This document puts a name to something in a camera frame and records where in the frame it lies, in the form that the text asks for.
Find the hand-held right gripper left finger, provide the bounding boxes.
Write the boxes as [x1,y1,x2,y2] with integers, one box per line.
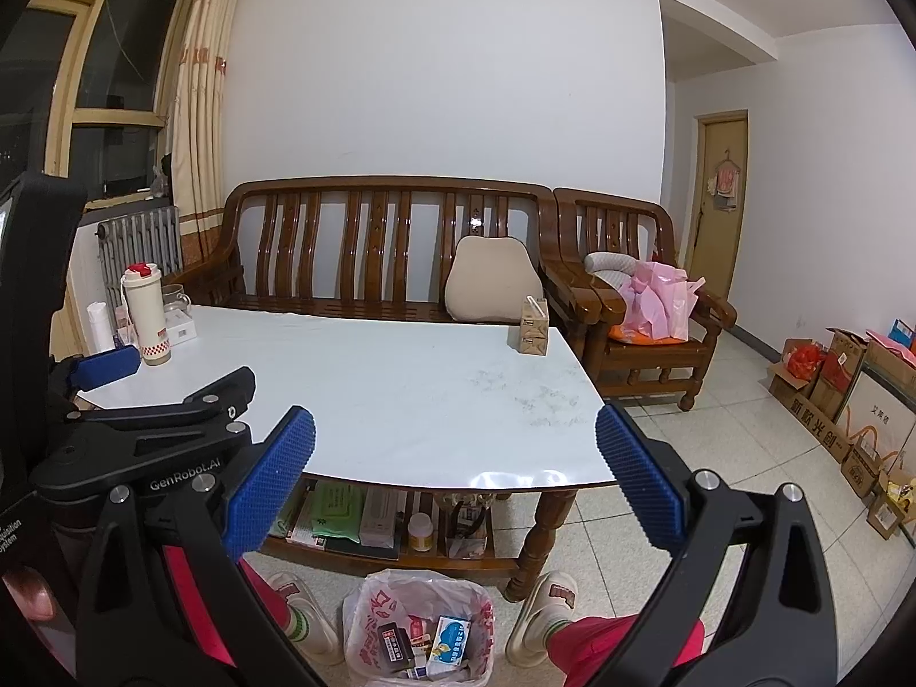
[75,405,323,687]

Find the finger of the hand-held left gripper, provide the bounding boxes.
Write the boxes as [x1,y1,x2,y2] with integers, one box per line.
[46,343,142,420]
[29,366,257,516]

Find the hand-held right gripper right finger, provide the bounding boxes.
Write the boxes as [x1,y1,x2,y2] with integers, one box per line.
[594,402,838,687]

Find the white plastic bag red print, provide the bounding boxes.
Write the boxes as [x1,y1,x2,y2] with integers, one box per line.
[342,568,496,687]

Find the dark printed packet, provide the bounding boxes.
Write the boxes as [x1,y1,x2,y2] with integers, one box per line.
[377,621,416,674]

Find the blue white medicine box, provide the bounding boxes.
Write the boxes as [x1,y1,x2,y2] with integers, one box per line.
[428,615,473,674]

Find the person's left hand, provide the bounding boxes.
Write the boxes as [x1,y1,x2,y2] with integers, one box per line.
[0,565,57,623]

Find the white thermos red lid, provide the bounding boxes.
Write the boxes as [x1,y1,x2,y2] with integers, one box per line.
[120,262,173,366]

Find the green wet wipes pack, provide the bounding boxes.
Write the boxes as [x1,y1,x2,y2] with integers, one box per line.
[311,481,369,543]

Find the small white box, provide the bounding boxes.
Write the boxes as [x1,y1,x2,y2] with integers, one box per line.
[163,307,198,346]

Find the wooden coffee table white top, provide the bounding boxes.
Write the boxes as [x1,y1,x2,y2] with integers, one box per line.
[50,304,620,602]

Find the dark notebook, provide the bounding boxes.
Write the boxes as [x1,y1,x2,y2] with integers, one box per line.
[325,536,402,560]

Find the long white box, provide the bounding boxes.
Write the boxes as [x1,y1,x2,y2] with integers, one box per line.
[358,487,405,548]

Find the grey radiator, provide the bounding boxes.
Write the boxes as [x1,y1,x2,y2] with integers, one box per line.
[96,205,183,309]

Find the person's left leg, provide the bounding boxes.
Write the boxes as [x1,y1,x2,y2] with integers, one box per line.
[161,544,291,666]

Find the orange seat cushion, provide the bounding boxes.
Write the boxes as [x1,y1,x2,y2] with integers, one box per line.
[608,324,692,345]

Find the pink plastic bag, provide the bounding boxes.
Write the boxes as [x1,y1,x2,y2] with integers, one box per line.
[622,261,706,341]

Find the white slipper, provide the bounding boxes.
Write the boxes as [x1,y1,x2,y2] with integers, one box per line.
[261,572,345,666]
[504,571,579,666]

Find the wooden tissue box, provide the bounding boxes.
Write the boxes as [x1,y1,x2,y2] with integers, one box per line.
[508,293,551,357]

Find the wooden armchair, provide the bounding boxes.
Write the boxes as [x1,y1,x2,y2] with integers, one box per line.
[552,188,738,412]

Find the yellow framed window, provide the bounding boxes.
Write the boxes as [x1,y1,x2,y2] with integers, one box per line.
[0,0,202,208]

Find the grey neck pillow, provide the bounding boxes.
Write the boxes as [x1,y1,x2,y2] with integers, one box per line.
[583,250,645,287]

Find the yellow wooden door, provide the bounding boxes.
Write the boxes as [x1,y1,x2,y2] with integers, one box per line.
[690,109,749,302]

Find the beige cushion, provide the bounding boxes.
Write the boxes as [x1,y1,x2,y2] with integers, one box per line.
[444,235,546,325]

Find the wooden sofa bench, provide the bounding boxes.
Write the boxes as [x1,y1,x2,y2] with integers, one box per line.
[168,175,559,326]

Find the row of cardboard boxes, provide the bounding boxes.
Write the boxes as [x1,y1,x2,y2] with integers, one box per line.
[765,318,916,541]

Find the beige curtain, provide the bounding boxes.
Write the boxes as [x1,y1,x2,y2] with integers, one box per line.
[168,0,251,277]

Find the cloth hanging on door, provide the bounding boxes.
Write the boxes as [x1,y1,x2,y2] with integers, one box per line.
[708,150,741,212]

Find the clear container with black cables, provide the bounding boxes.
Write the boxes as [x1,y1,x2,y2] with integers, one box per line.
[444,497,495,559]

